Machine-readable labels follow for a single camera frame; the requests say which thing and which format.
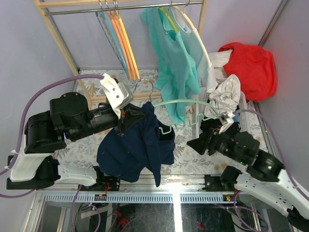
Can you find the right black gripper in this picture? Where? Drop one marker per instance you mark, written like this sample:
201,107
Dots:
207,140

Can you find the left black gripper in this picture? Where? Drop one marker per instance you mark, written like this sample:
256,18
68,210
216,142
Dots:
130,113

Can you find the navy blue t shirt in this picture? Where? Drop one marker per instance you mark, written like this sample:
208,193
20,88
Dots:
147,144

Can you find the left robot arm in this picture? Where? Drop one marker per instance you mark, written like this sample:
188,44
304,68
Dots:
68,118

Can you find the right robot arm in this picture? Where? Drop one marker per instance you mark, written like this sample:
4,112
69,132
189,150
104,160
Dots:
265,177

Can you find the orange hanger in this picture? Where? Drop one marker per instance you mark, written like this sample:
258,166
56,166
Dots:
123,45

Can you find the blue hanger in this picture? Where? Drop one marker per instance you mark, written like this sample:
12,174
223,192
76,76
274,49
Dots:
112,39

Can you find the teal t shirt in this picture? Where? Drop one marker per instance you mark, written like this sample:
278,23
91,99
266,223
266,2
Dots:
158,32

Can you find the yellow green hanger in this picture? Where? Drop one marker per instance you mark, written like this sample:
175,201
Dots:
169,19

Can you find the black clothes in basket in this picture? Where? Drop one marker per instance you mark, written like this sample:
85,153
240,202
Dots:
215,123

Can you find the floral table mat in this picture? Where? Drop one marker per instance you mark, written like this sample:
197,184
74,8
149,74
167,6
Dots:
83,153

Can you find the white laundry basket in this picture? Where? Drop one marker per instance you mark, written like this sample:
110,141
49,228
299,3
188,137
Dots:
243,117

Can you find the white cloth pile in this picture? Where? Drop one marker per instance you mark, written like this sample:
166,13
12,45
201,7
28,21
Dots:
223,88

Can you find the red cloth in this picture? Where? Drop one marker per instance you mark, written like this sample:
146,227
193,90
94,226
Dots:
255,68

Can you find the wooden clothes rack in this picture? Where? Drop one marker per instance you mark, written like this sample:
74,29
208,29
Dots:
76,31

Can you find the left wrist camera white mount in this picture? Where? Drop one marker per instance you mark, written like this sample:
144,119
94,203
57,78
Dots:
118,94

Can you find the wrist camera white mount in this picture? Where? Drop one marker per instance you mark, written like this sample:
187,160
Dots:
227,119
118,94

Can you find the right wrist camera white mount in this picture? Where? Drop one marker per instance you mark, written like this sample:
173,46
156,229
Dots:
227,119

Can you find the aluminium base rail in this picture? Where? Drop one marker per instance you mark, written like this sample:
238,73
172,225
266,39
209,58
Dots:
192,187

